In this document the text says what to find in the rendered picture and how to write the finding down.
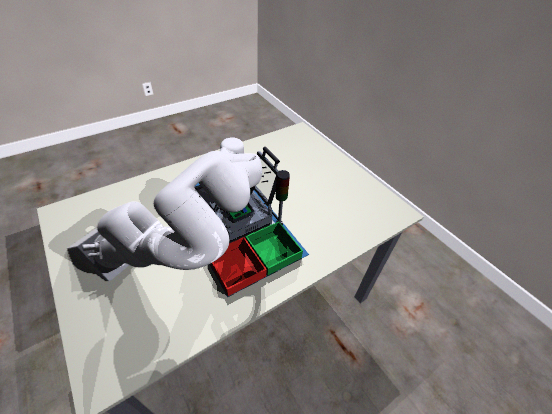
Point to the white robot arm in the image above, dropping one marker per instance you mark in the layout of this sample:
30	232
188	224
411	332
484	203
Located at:
130	234

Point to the green circuit board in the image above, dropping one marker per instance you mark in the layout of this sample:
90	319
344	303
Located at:
240	213

